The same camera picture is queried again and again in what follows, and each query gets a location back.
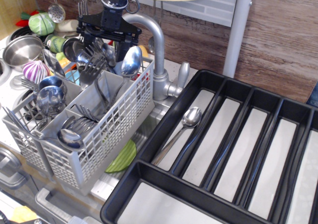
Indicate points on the yellow toy at bottom left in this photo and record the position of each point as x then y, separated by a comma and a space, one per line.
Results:
22, 214

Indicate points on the steel pot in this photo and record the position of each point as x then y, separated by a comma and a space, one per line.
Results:
20, 51

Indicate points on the black cutlery tray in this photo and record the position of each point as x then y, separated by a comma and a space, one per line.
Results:
252, 159

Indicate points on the silver kitchen faucet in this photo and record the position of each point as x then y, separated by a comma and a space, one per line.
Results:
162, 87

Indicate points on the steel spoon in tray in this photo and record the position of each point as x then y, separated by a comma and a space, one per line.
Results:
190, 120

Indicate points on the large steel spoon upright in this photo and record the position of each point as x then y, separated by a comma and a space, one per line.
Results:
129, 68

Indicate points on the green toy cabbage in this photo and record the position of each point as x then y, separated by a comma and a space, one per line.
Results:
41, 24

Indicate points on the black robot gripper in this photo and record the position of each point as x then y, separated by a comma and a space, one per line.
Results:
109, 24

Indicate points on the steel spoon front basket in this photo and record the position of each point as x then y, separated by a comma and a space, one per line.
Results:
68, 139

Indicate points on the hanging steel skimmer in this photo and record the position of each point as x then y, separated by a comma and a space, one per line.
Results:
56, 12

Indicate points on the tall steel fork at back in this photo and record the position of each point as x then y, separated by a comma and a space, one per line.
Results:
83, 9

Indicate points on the stack of forks in basket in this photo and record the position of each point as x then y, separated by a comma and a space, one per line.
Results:
82, 125

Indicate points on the grey metal post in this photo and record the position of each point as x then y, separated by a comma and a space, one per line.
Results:
236, 36

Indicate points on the green toy can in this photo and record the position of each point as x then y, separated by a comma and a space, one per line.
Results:
55, 43

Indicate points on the purple white toy onion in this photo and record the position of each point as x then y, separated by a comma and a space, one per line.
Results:
35, 71

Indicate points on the grey plastic cutlery basket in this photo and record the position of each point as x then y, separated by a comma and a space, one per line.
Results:
78, 171

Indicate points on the round steel spoon bowls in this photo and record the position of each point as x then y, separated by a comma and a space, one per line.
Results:
51, 98

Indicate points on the green toy plate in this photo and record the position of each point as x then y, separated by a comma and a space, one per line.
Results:
124, 158

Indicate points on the steel ladle spoon at back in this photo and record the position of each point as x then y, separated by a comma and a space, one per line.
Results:
75, 50

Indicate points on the steel fork in basket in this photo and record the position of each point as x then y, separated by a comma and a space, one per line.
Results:
92, 69

